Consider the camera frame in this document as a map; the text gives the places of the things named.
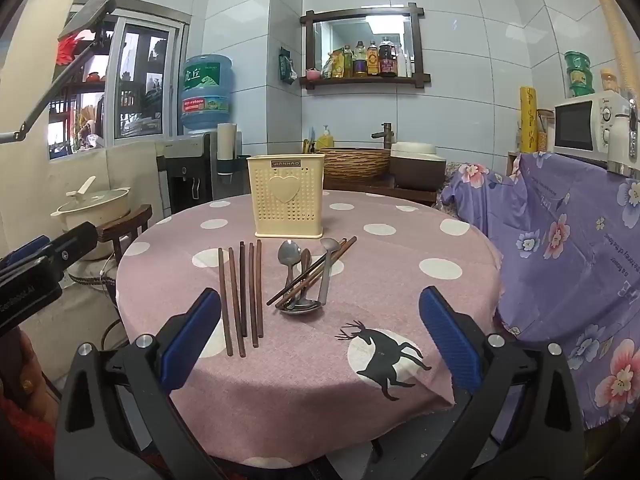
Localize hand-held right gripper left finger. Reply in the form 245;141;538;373
54;287;236;480

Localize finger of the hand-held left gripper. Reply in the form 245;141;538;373
27;221;99;283
0;235;52;272

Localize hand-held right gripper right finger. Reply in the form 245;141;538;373
419;286;586;480

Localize cream perforated utensil holder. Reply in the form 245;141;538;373
246;154;326;239

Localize person's left forearm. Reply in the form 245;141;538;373
0;400;58;480

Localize person's left hand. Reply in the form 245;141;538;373
0;331;61;428

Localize cream cooking pot with lid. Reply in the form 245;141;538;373
50;176;132;261

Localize dark wooden stool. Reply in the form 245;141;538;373
95;204;153;266

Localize pink polka dot tablecloth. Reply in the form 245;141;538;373
115;189;502;468

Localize grey water dispenser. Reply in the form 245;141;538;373
155;132;221;217

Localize purple floral cloth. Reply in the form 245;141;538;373
440;152;640;431

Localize grey floral cloth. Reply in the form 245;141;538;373
434;162;462;211

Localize dark wooden cabinet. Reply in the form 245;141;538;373
322;180;441;207

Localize aluminium sliding window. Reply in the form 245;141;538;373
47;5;192;161

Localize white brown rice cooker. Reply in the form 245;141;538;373
389;141;447;192

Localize dark cup holder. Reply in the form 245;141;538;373
215;130;251;184

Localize white paper cup stack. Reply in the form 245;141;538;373
217;122;237;161

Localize red decoration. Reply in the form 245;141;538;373
55;32;84;67

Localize blue water bottle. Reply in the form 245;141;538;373
179;53;235;136

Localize woven basin sink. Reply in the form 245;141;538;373
315;147;392;184

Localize bronze faucet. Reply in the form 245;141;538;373
371;122;398;150

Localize yellow roll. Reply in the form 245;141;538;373
518;86;540;153

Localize white microwave oven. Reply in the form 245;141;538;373
552;91;632;161

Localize green hanging packet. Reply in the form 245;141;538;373
278;47;299;85

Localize dark soy sauce bottle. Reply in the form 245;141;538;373
378;36;399;77

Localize green container stack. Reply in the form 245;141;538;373
565;50;595;99

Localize yellow plastic tube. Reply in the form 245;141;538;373
592;0;636;96

